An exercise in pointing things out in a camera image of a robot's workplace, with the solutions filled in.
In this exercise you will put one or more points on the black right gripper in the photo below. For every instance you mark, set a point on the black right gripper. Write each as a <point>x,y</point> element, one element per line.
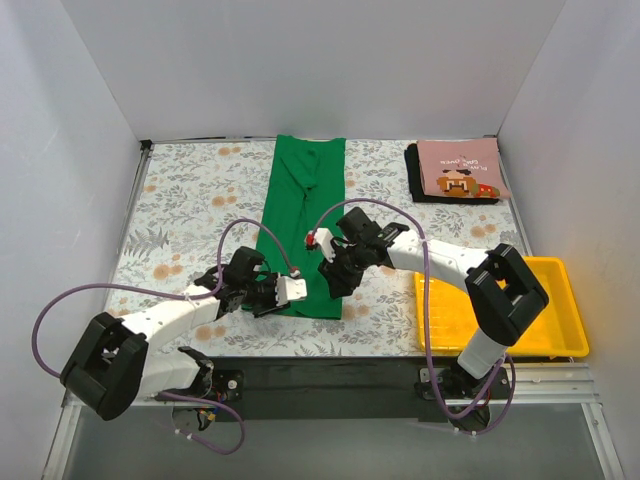
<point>337,270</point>

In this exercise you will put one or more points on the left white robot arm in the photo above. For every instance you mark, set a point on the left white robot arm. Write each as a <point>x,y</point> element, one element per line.
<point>118,360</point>

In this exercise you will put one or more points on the black folded t shirt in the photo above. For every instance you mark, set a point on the black folded t shirt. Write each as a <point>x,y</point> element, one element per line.
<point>415,184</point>

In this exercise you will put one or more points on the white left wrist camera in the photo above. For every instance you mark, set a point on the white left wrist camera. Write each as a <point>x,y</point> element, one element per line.
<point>290,288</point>

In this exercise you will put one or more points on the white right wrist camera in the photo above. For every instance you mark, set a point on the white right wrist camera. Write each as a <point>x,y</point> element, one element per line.
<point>321,240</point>

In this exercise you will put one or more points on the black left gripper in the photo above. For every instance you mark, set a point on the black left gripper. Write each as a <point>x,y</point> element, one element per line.
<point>267,298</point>

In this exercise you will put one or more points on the pink folded t shirt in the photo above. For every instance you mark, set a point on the pink folded t shirt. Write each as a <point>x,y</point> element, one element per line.
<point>462,170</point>

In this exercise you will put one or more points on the yellow plastic tray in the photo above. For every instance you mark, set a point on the yellow plastic tray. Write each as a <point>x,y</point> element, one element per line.
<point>557,332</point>

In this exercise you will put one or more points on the green t shirt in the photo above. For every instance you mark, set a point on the green t shirt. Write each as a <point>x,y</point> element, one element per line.
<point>307,178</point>

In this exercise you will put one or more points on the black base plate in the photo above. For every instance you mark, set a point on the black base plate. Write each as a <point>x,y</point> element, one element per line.
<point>274,388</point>

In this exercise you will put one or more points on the aluminium mounting rail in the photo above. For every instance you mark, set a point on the aluminium mounting rail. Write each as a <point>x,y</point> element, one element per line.
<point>537,383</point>

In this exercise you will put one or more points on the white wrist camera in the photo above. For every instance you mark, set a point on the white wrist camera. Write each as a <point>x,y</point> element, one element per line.
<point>290,288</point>
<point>321,240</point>

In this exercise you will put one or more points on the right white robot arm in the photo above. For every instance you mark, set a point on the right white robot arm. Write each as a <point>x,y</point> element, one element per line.
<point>505,294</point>

